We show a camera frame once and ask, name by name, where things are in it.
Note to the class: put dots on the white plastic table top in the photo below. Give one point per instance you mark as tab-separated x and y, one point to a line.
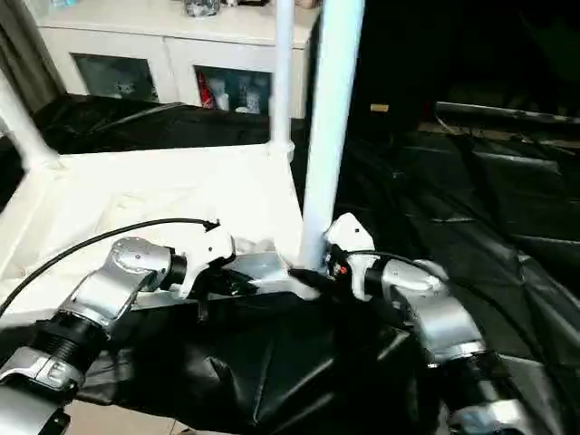
136	190

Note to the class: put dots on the white plastic table leg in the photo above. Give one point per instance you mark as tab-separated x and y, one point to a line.
331	113
22	127
283	68

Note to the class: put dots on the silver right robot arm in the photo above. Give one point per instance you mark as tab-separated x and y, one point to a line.
444	317

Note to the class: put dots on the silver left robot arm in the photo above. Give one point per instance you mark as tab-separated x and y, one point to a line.
127	267

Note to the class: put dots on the black plastic mat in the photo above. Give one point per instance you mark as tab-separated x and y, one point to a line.
476	226

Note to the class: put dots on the yellow label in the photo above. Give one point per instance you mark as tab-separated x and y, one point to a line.
379	108

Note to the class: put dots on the white blue carton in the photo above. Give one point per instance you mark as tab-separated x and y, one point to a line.
251	97

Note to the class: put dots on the red box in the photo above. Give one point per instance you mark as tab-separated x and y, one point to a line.
206	93

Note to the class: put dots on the white glass-door cabinet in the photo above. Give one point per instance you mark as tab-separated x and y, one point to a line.
158	31

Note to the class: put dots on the large black box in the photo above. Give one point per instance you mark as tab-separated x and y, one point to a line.
476	50

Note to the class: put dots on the grey-brown curtain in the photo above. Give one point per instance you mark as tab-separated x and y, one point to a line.
27	59

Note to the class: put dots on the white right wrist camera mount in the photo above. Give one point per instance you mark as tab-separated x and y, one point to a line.
358	240

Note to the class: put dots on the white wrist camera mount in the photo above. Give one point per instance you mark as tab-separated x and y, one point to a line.
358	240
213	249

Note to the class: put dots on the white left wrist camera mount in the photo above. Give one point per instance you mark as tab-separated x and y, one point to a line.
213	249

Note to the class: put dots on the dark horizontal metal rail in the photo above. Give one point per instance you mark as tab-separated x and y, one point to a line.
507	113

